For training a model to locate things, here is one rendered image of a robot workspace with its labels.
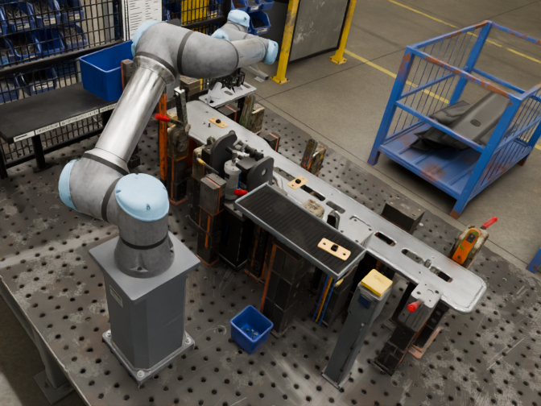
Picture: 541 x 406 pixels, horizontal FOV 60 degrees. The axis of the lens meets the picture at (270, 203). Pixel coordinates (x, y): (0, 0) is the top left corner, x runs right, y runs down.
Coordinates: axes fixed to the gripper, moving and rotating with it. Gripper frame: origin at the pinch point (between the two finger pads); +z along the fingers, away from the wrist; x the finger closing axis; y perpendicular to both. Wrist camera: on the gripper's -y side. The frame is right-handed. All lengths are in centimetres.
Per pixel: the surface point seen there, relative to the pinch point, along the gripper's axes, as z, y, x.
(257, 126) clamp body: 14.8, 9.4, 16.2
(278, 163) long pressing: 8.1, 35.4, -1.8
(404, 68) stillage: 31, 6, 172
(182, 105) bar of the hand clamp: -4.2, 1.3, -21.3
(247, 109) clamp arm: 5.2, 6.6, 10.3
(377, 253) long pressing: 2, 87, -13
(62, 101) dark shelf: 13, -43, -43
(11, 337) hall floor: 115, -23, -89
